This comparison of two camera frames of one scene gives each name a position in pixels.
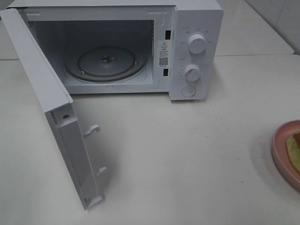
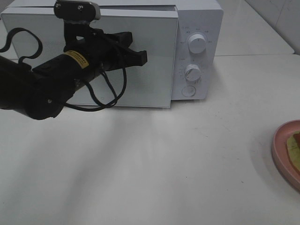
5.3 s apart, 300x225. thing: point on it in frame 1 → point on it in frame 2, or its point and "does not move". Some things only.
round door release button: x=188 y=91 does not move
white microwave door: x=56 y=104 → x=154 y=32
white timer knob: x=192 y=73 does not move
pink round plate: x=284 y=165 does not move
